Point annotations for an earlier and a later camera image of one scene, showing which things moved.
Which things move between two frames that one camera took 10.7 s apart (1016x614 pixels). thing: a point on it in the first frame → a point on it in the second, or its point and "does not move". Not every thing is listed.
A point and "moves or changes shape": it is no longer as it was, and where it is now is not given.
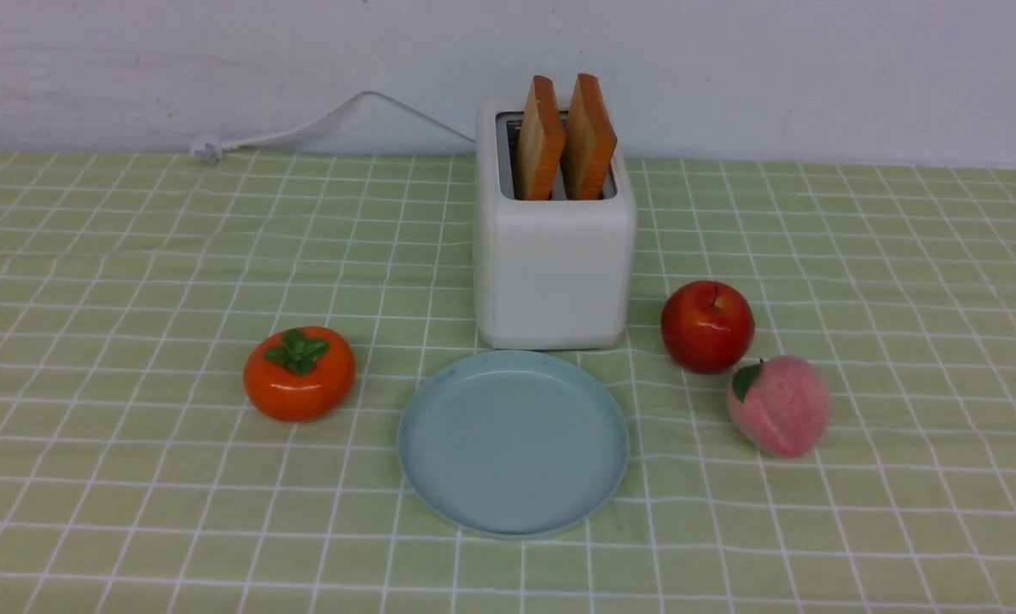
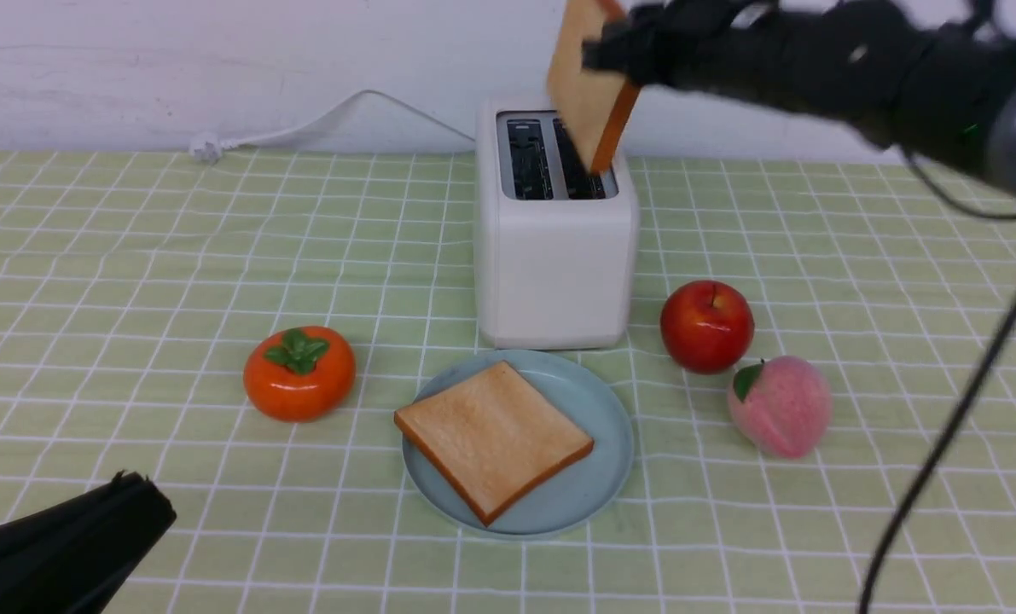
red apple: x=707 y=327 does not move
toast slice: x=590 y=143 moves or changes shape
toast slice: x=542 y=142 → x=495 y=437
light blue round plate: x=512 y=444 does not move
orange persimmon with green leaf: x=298 y=373 does not move
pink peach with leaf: x=780 y=406 does not move
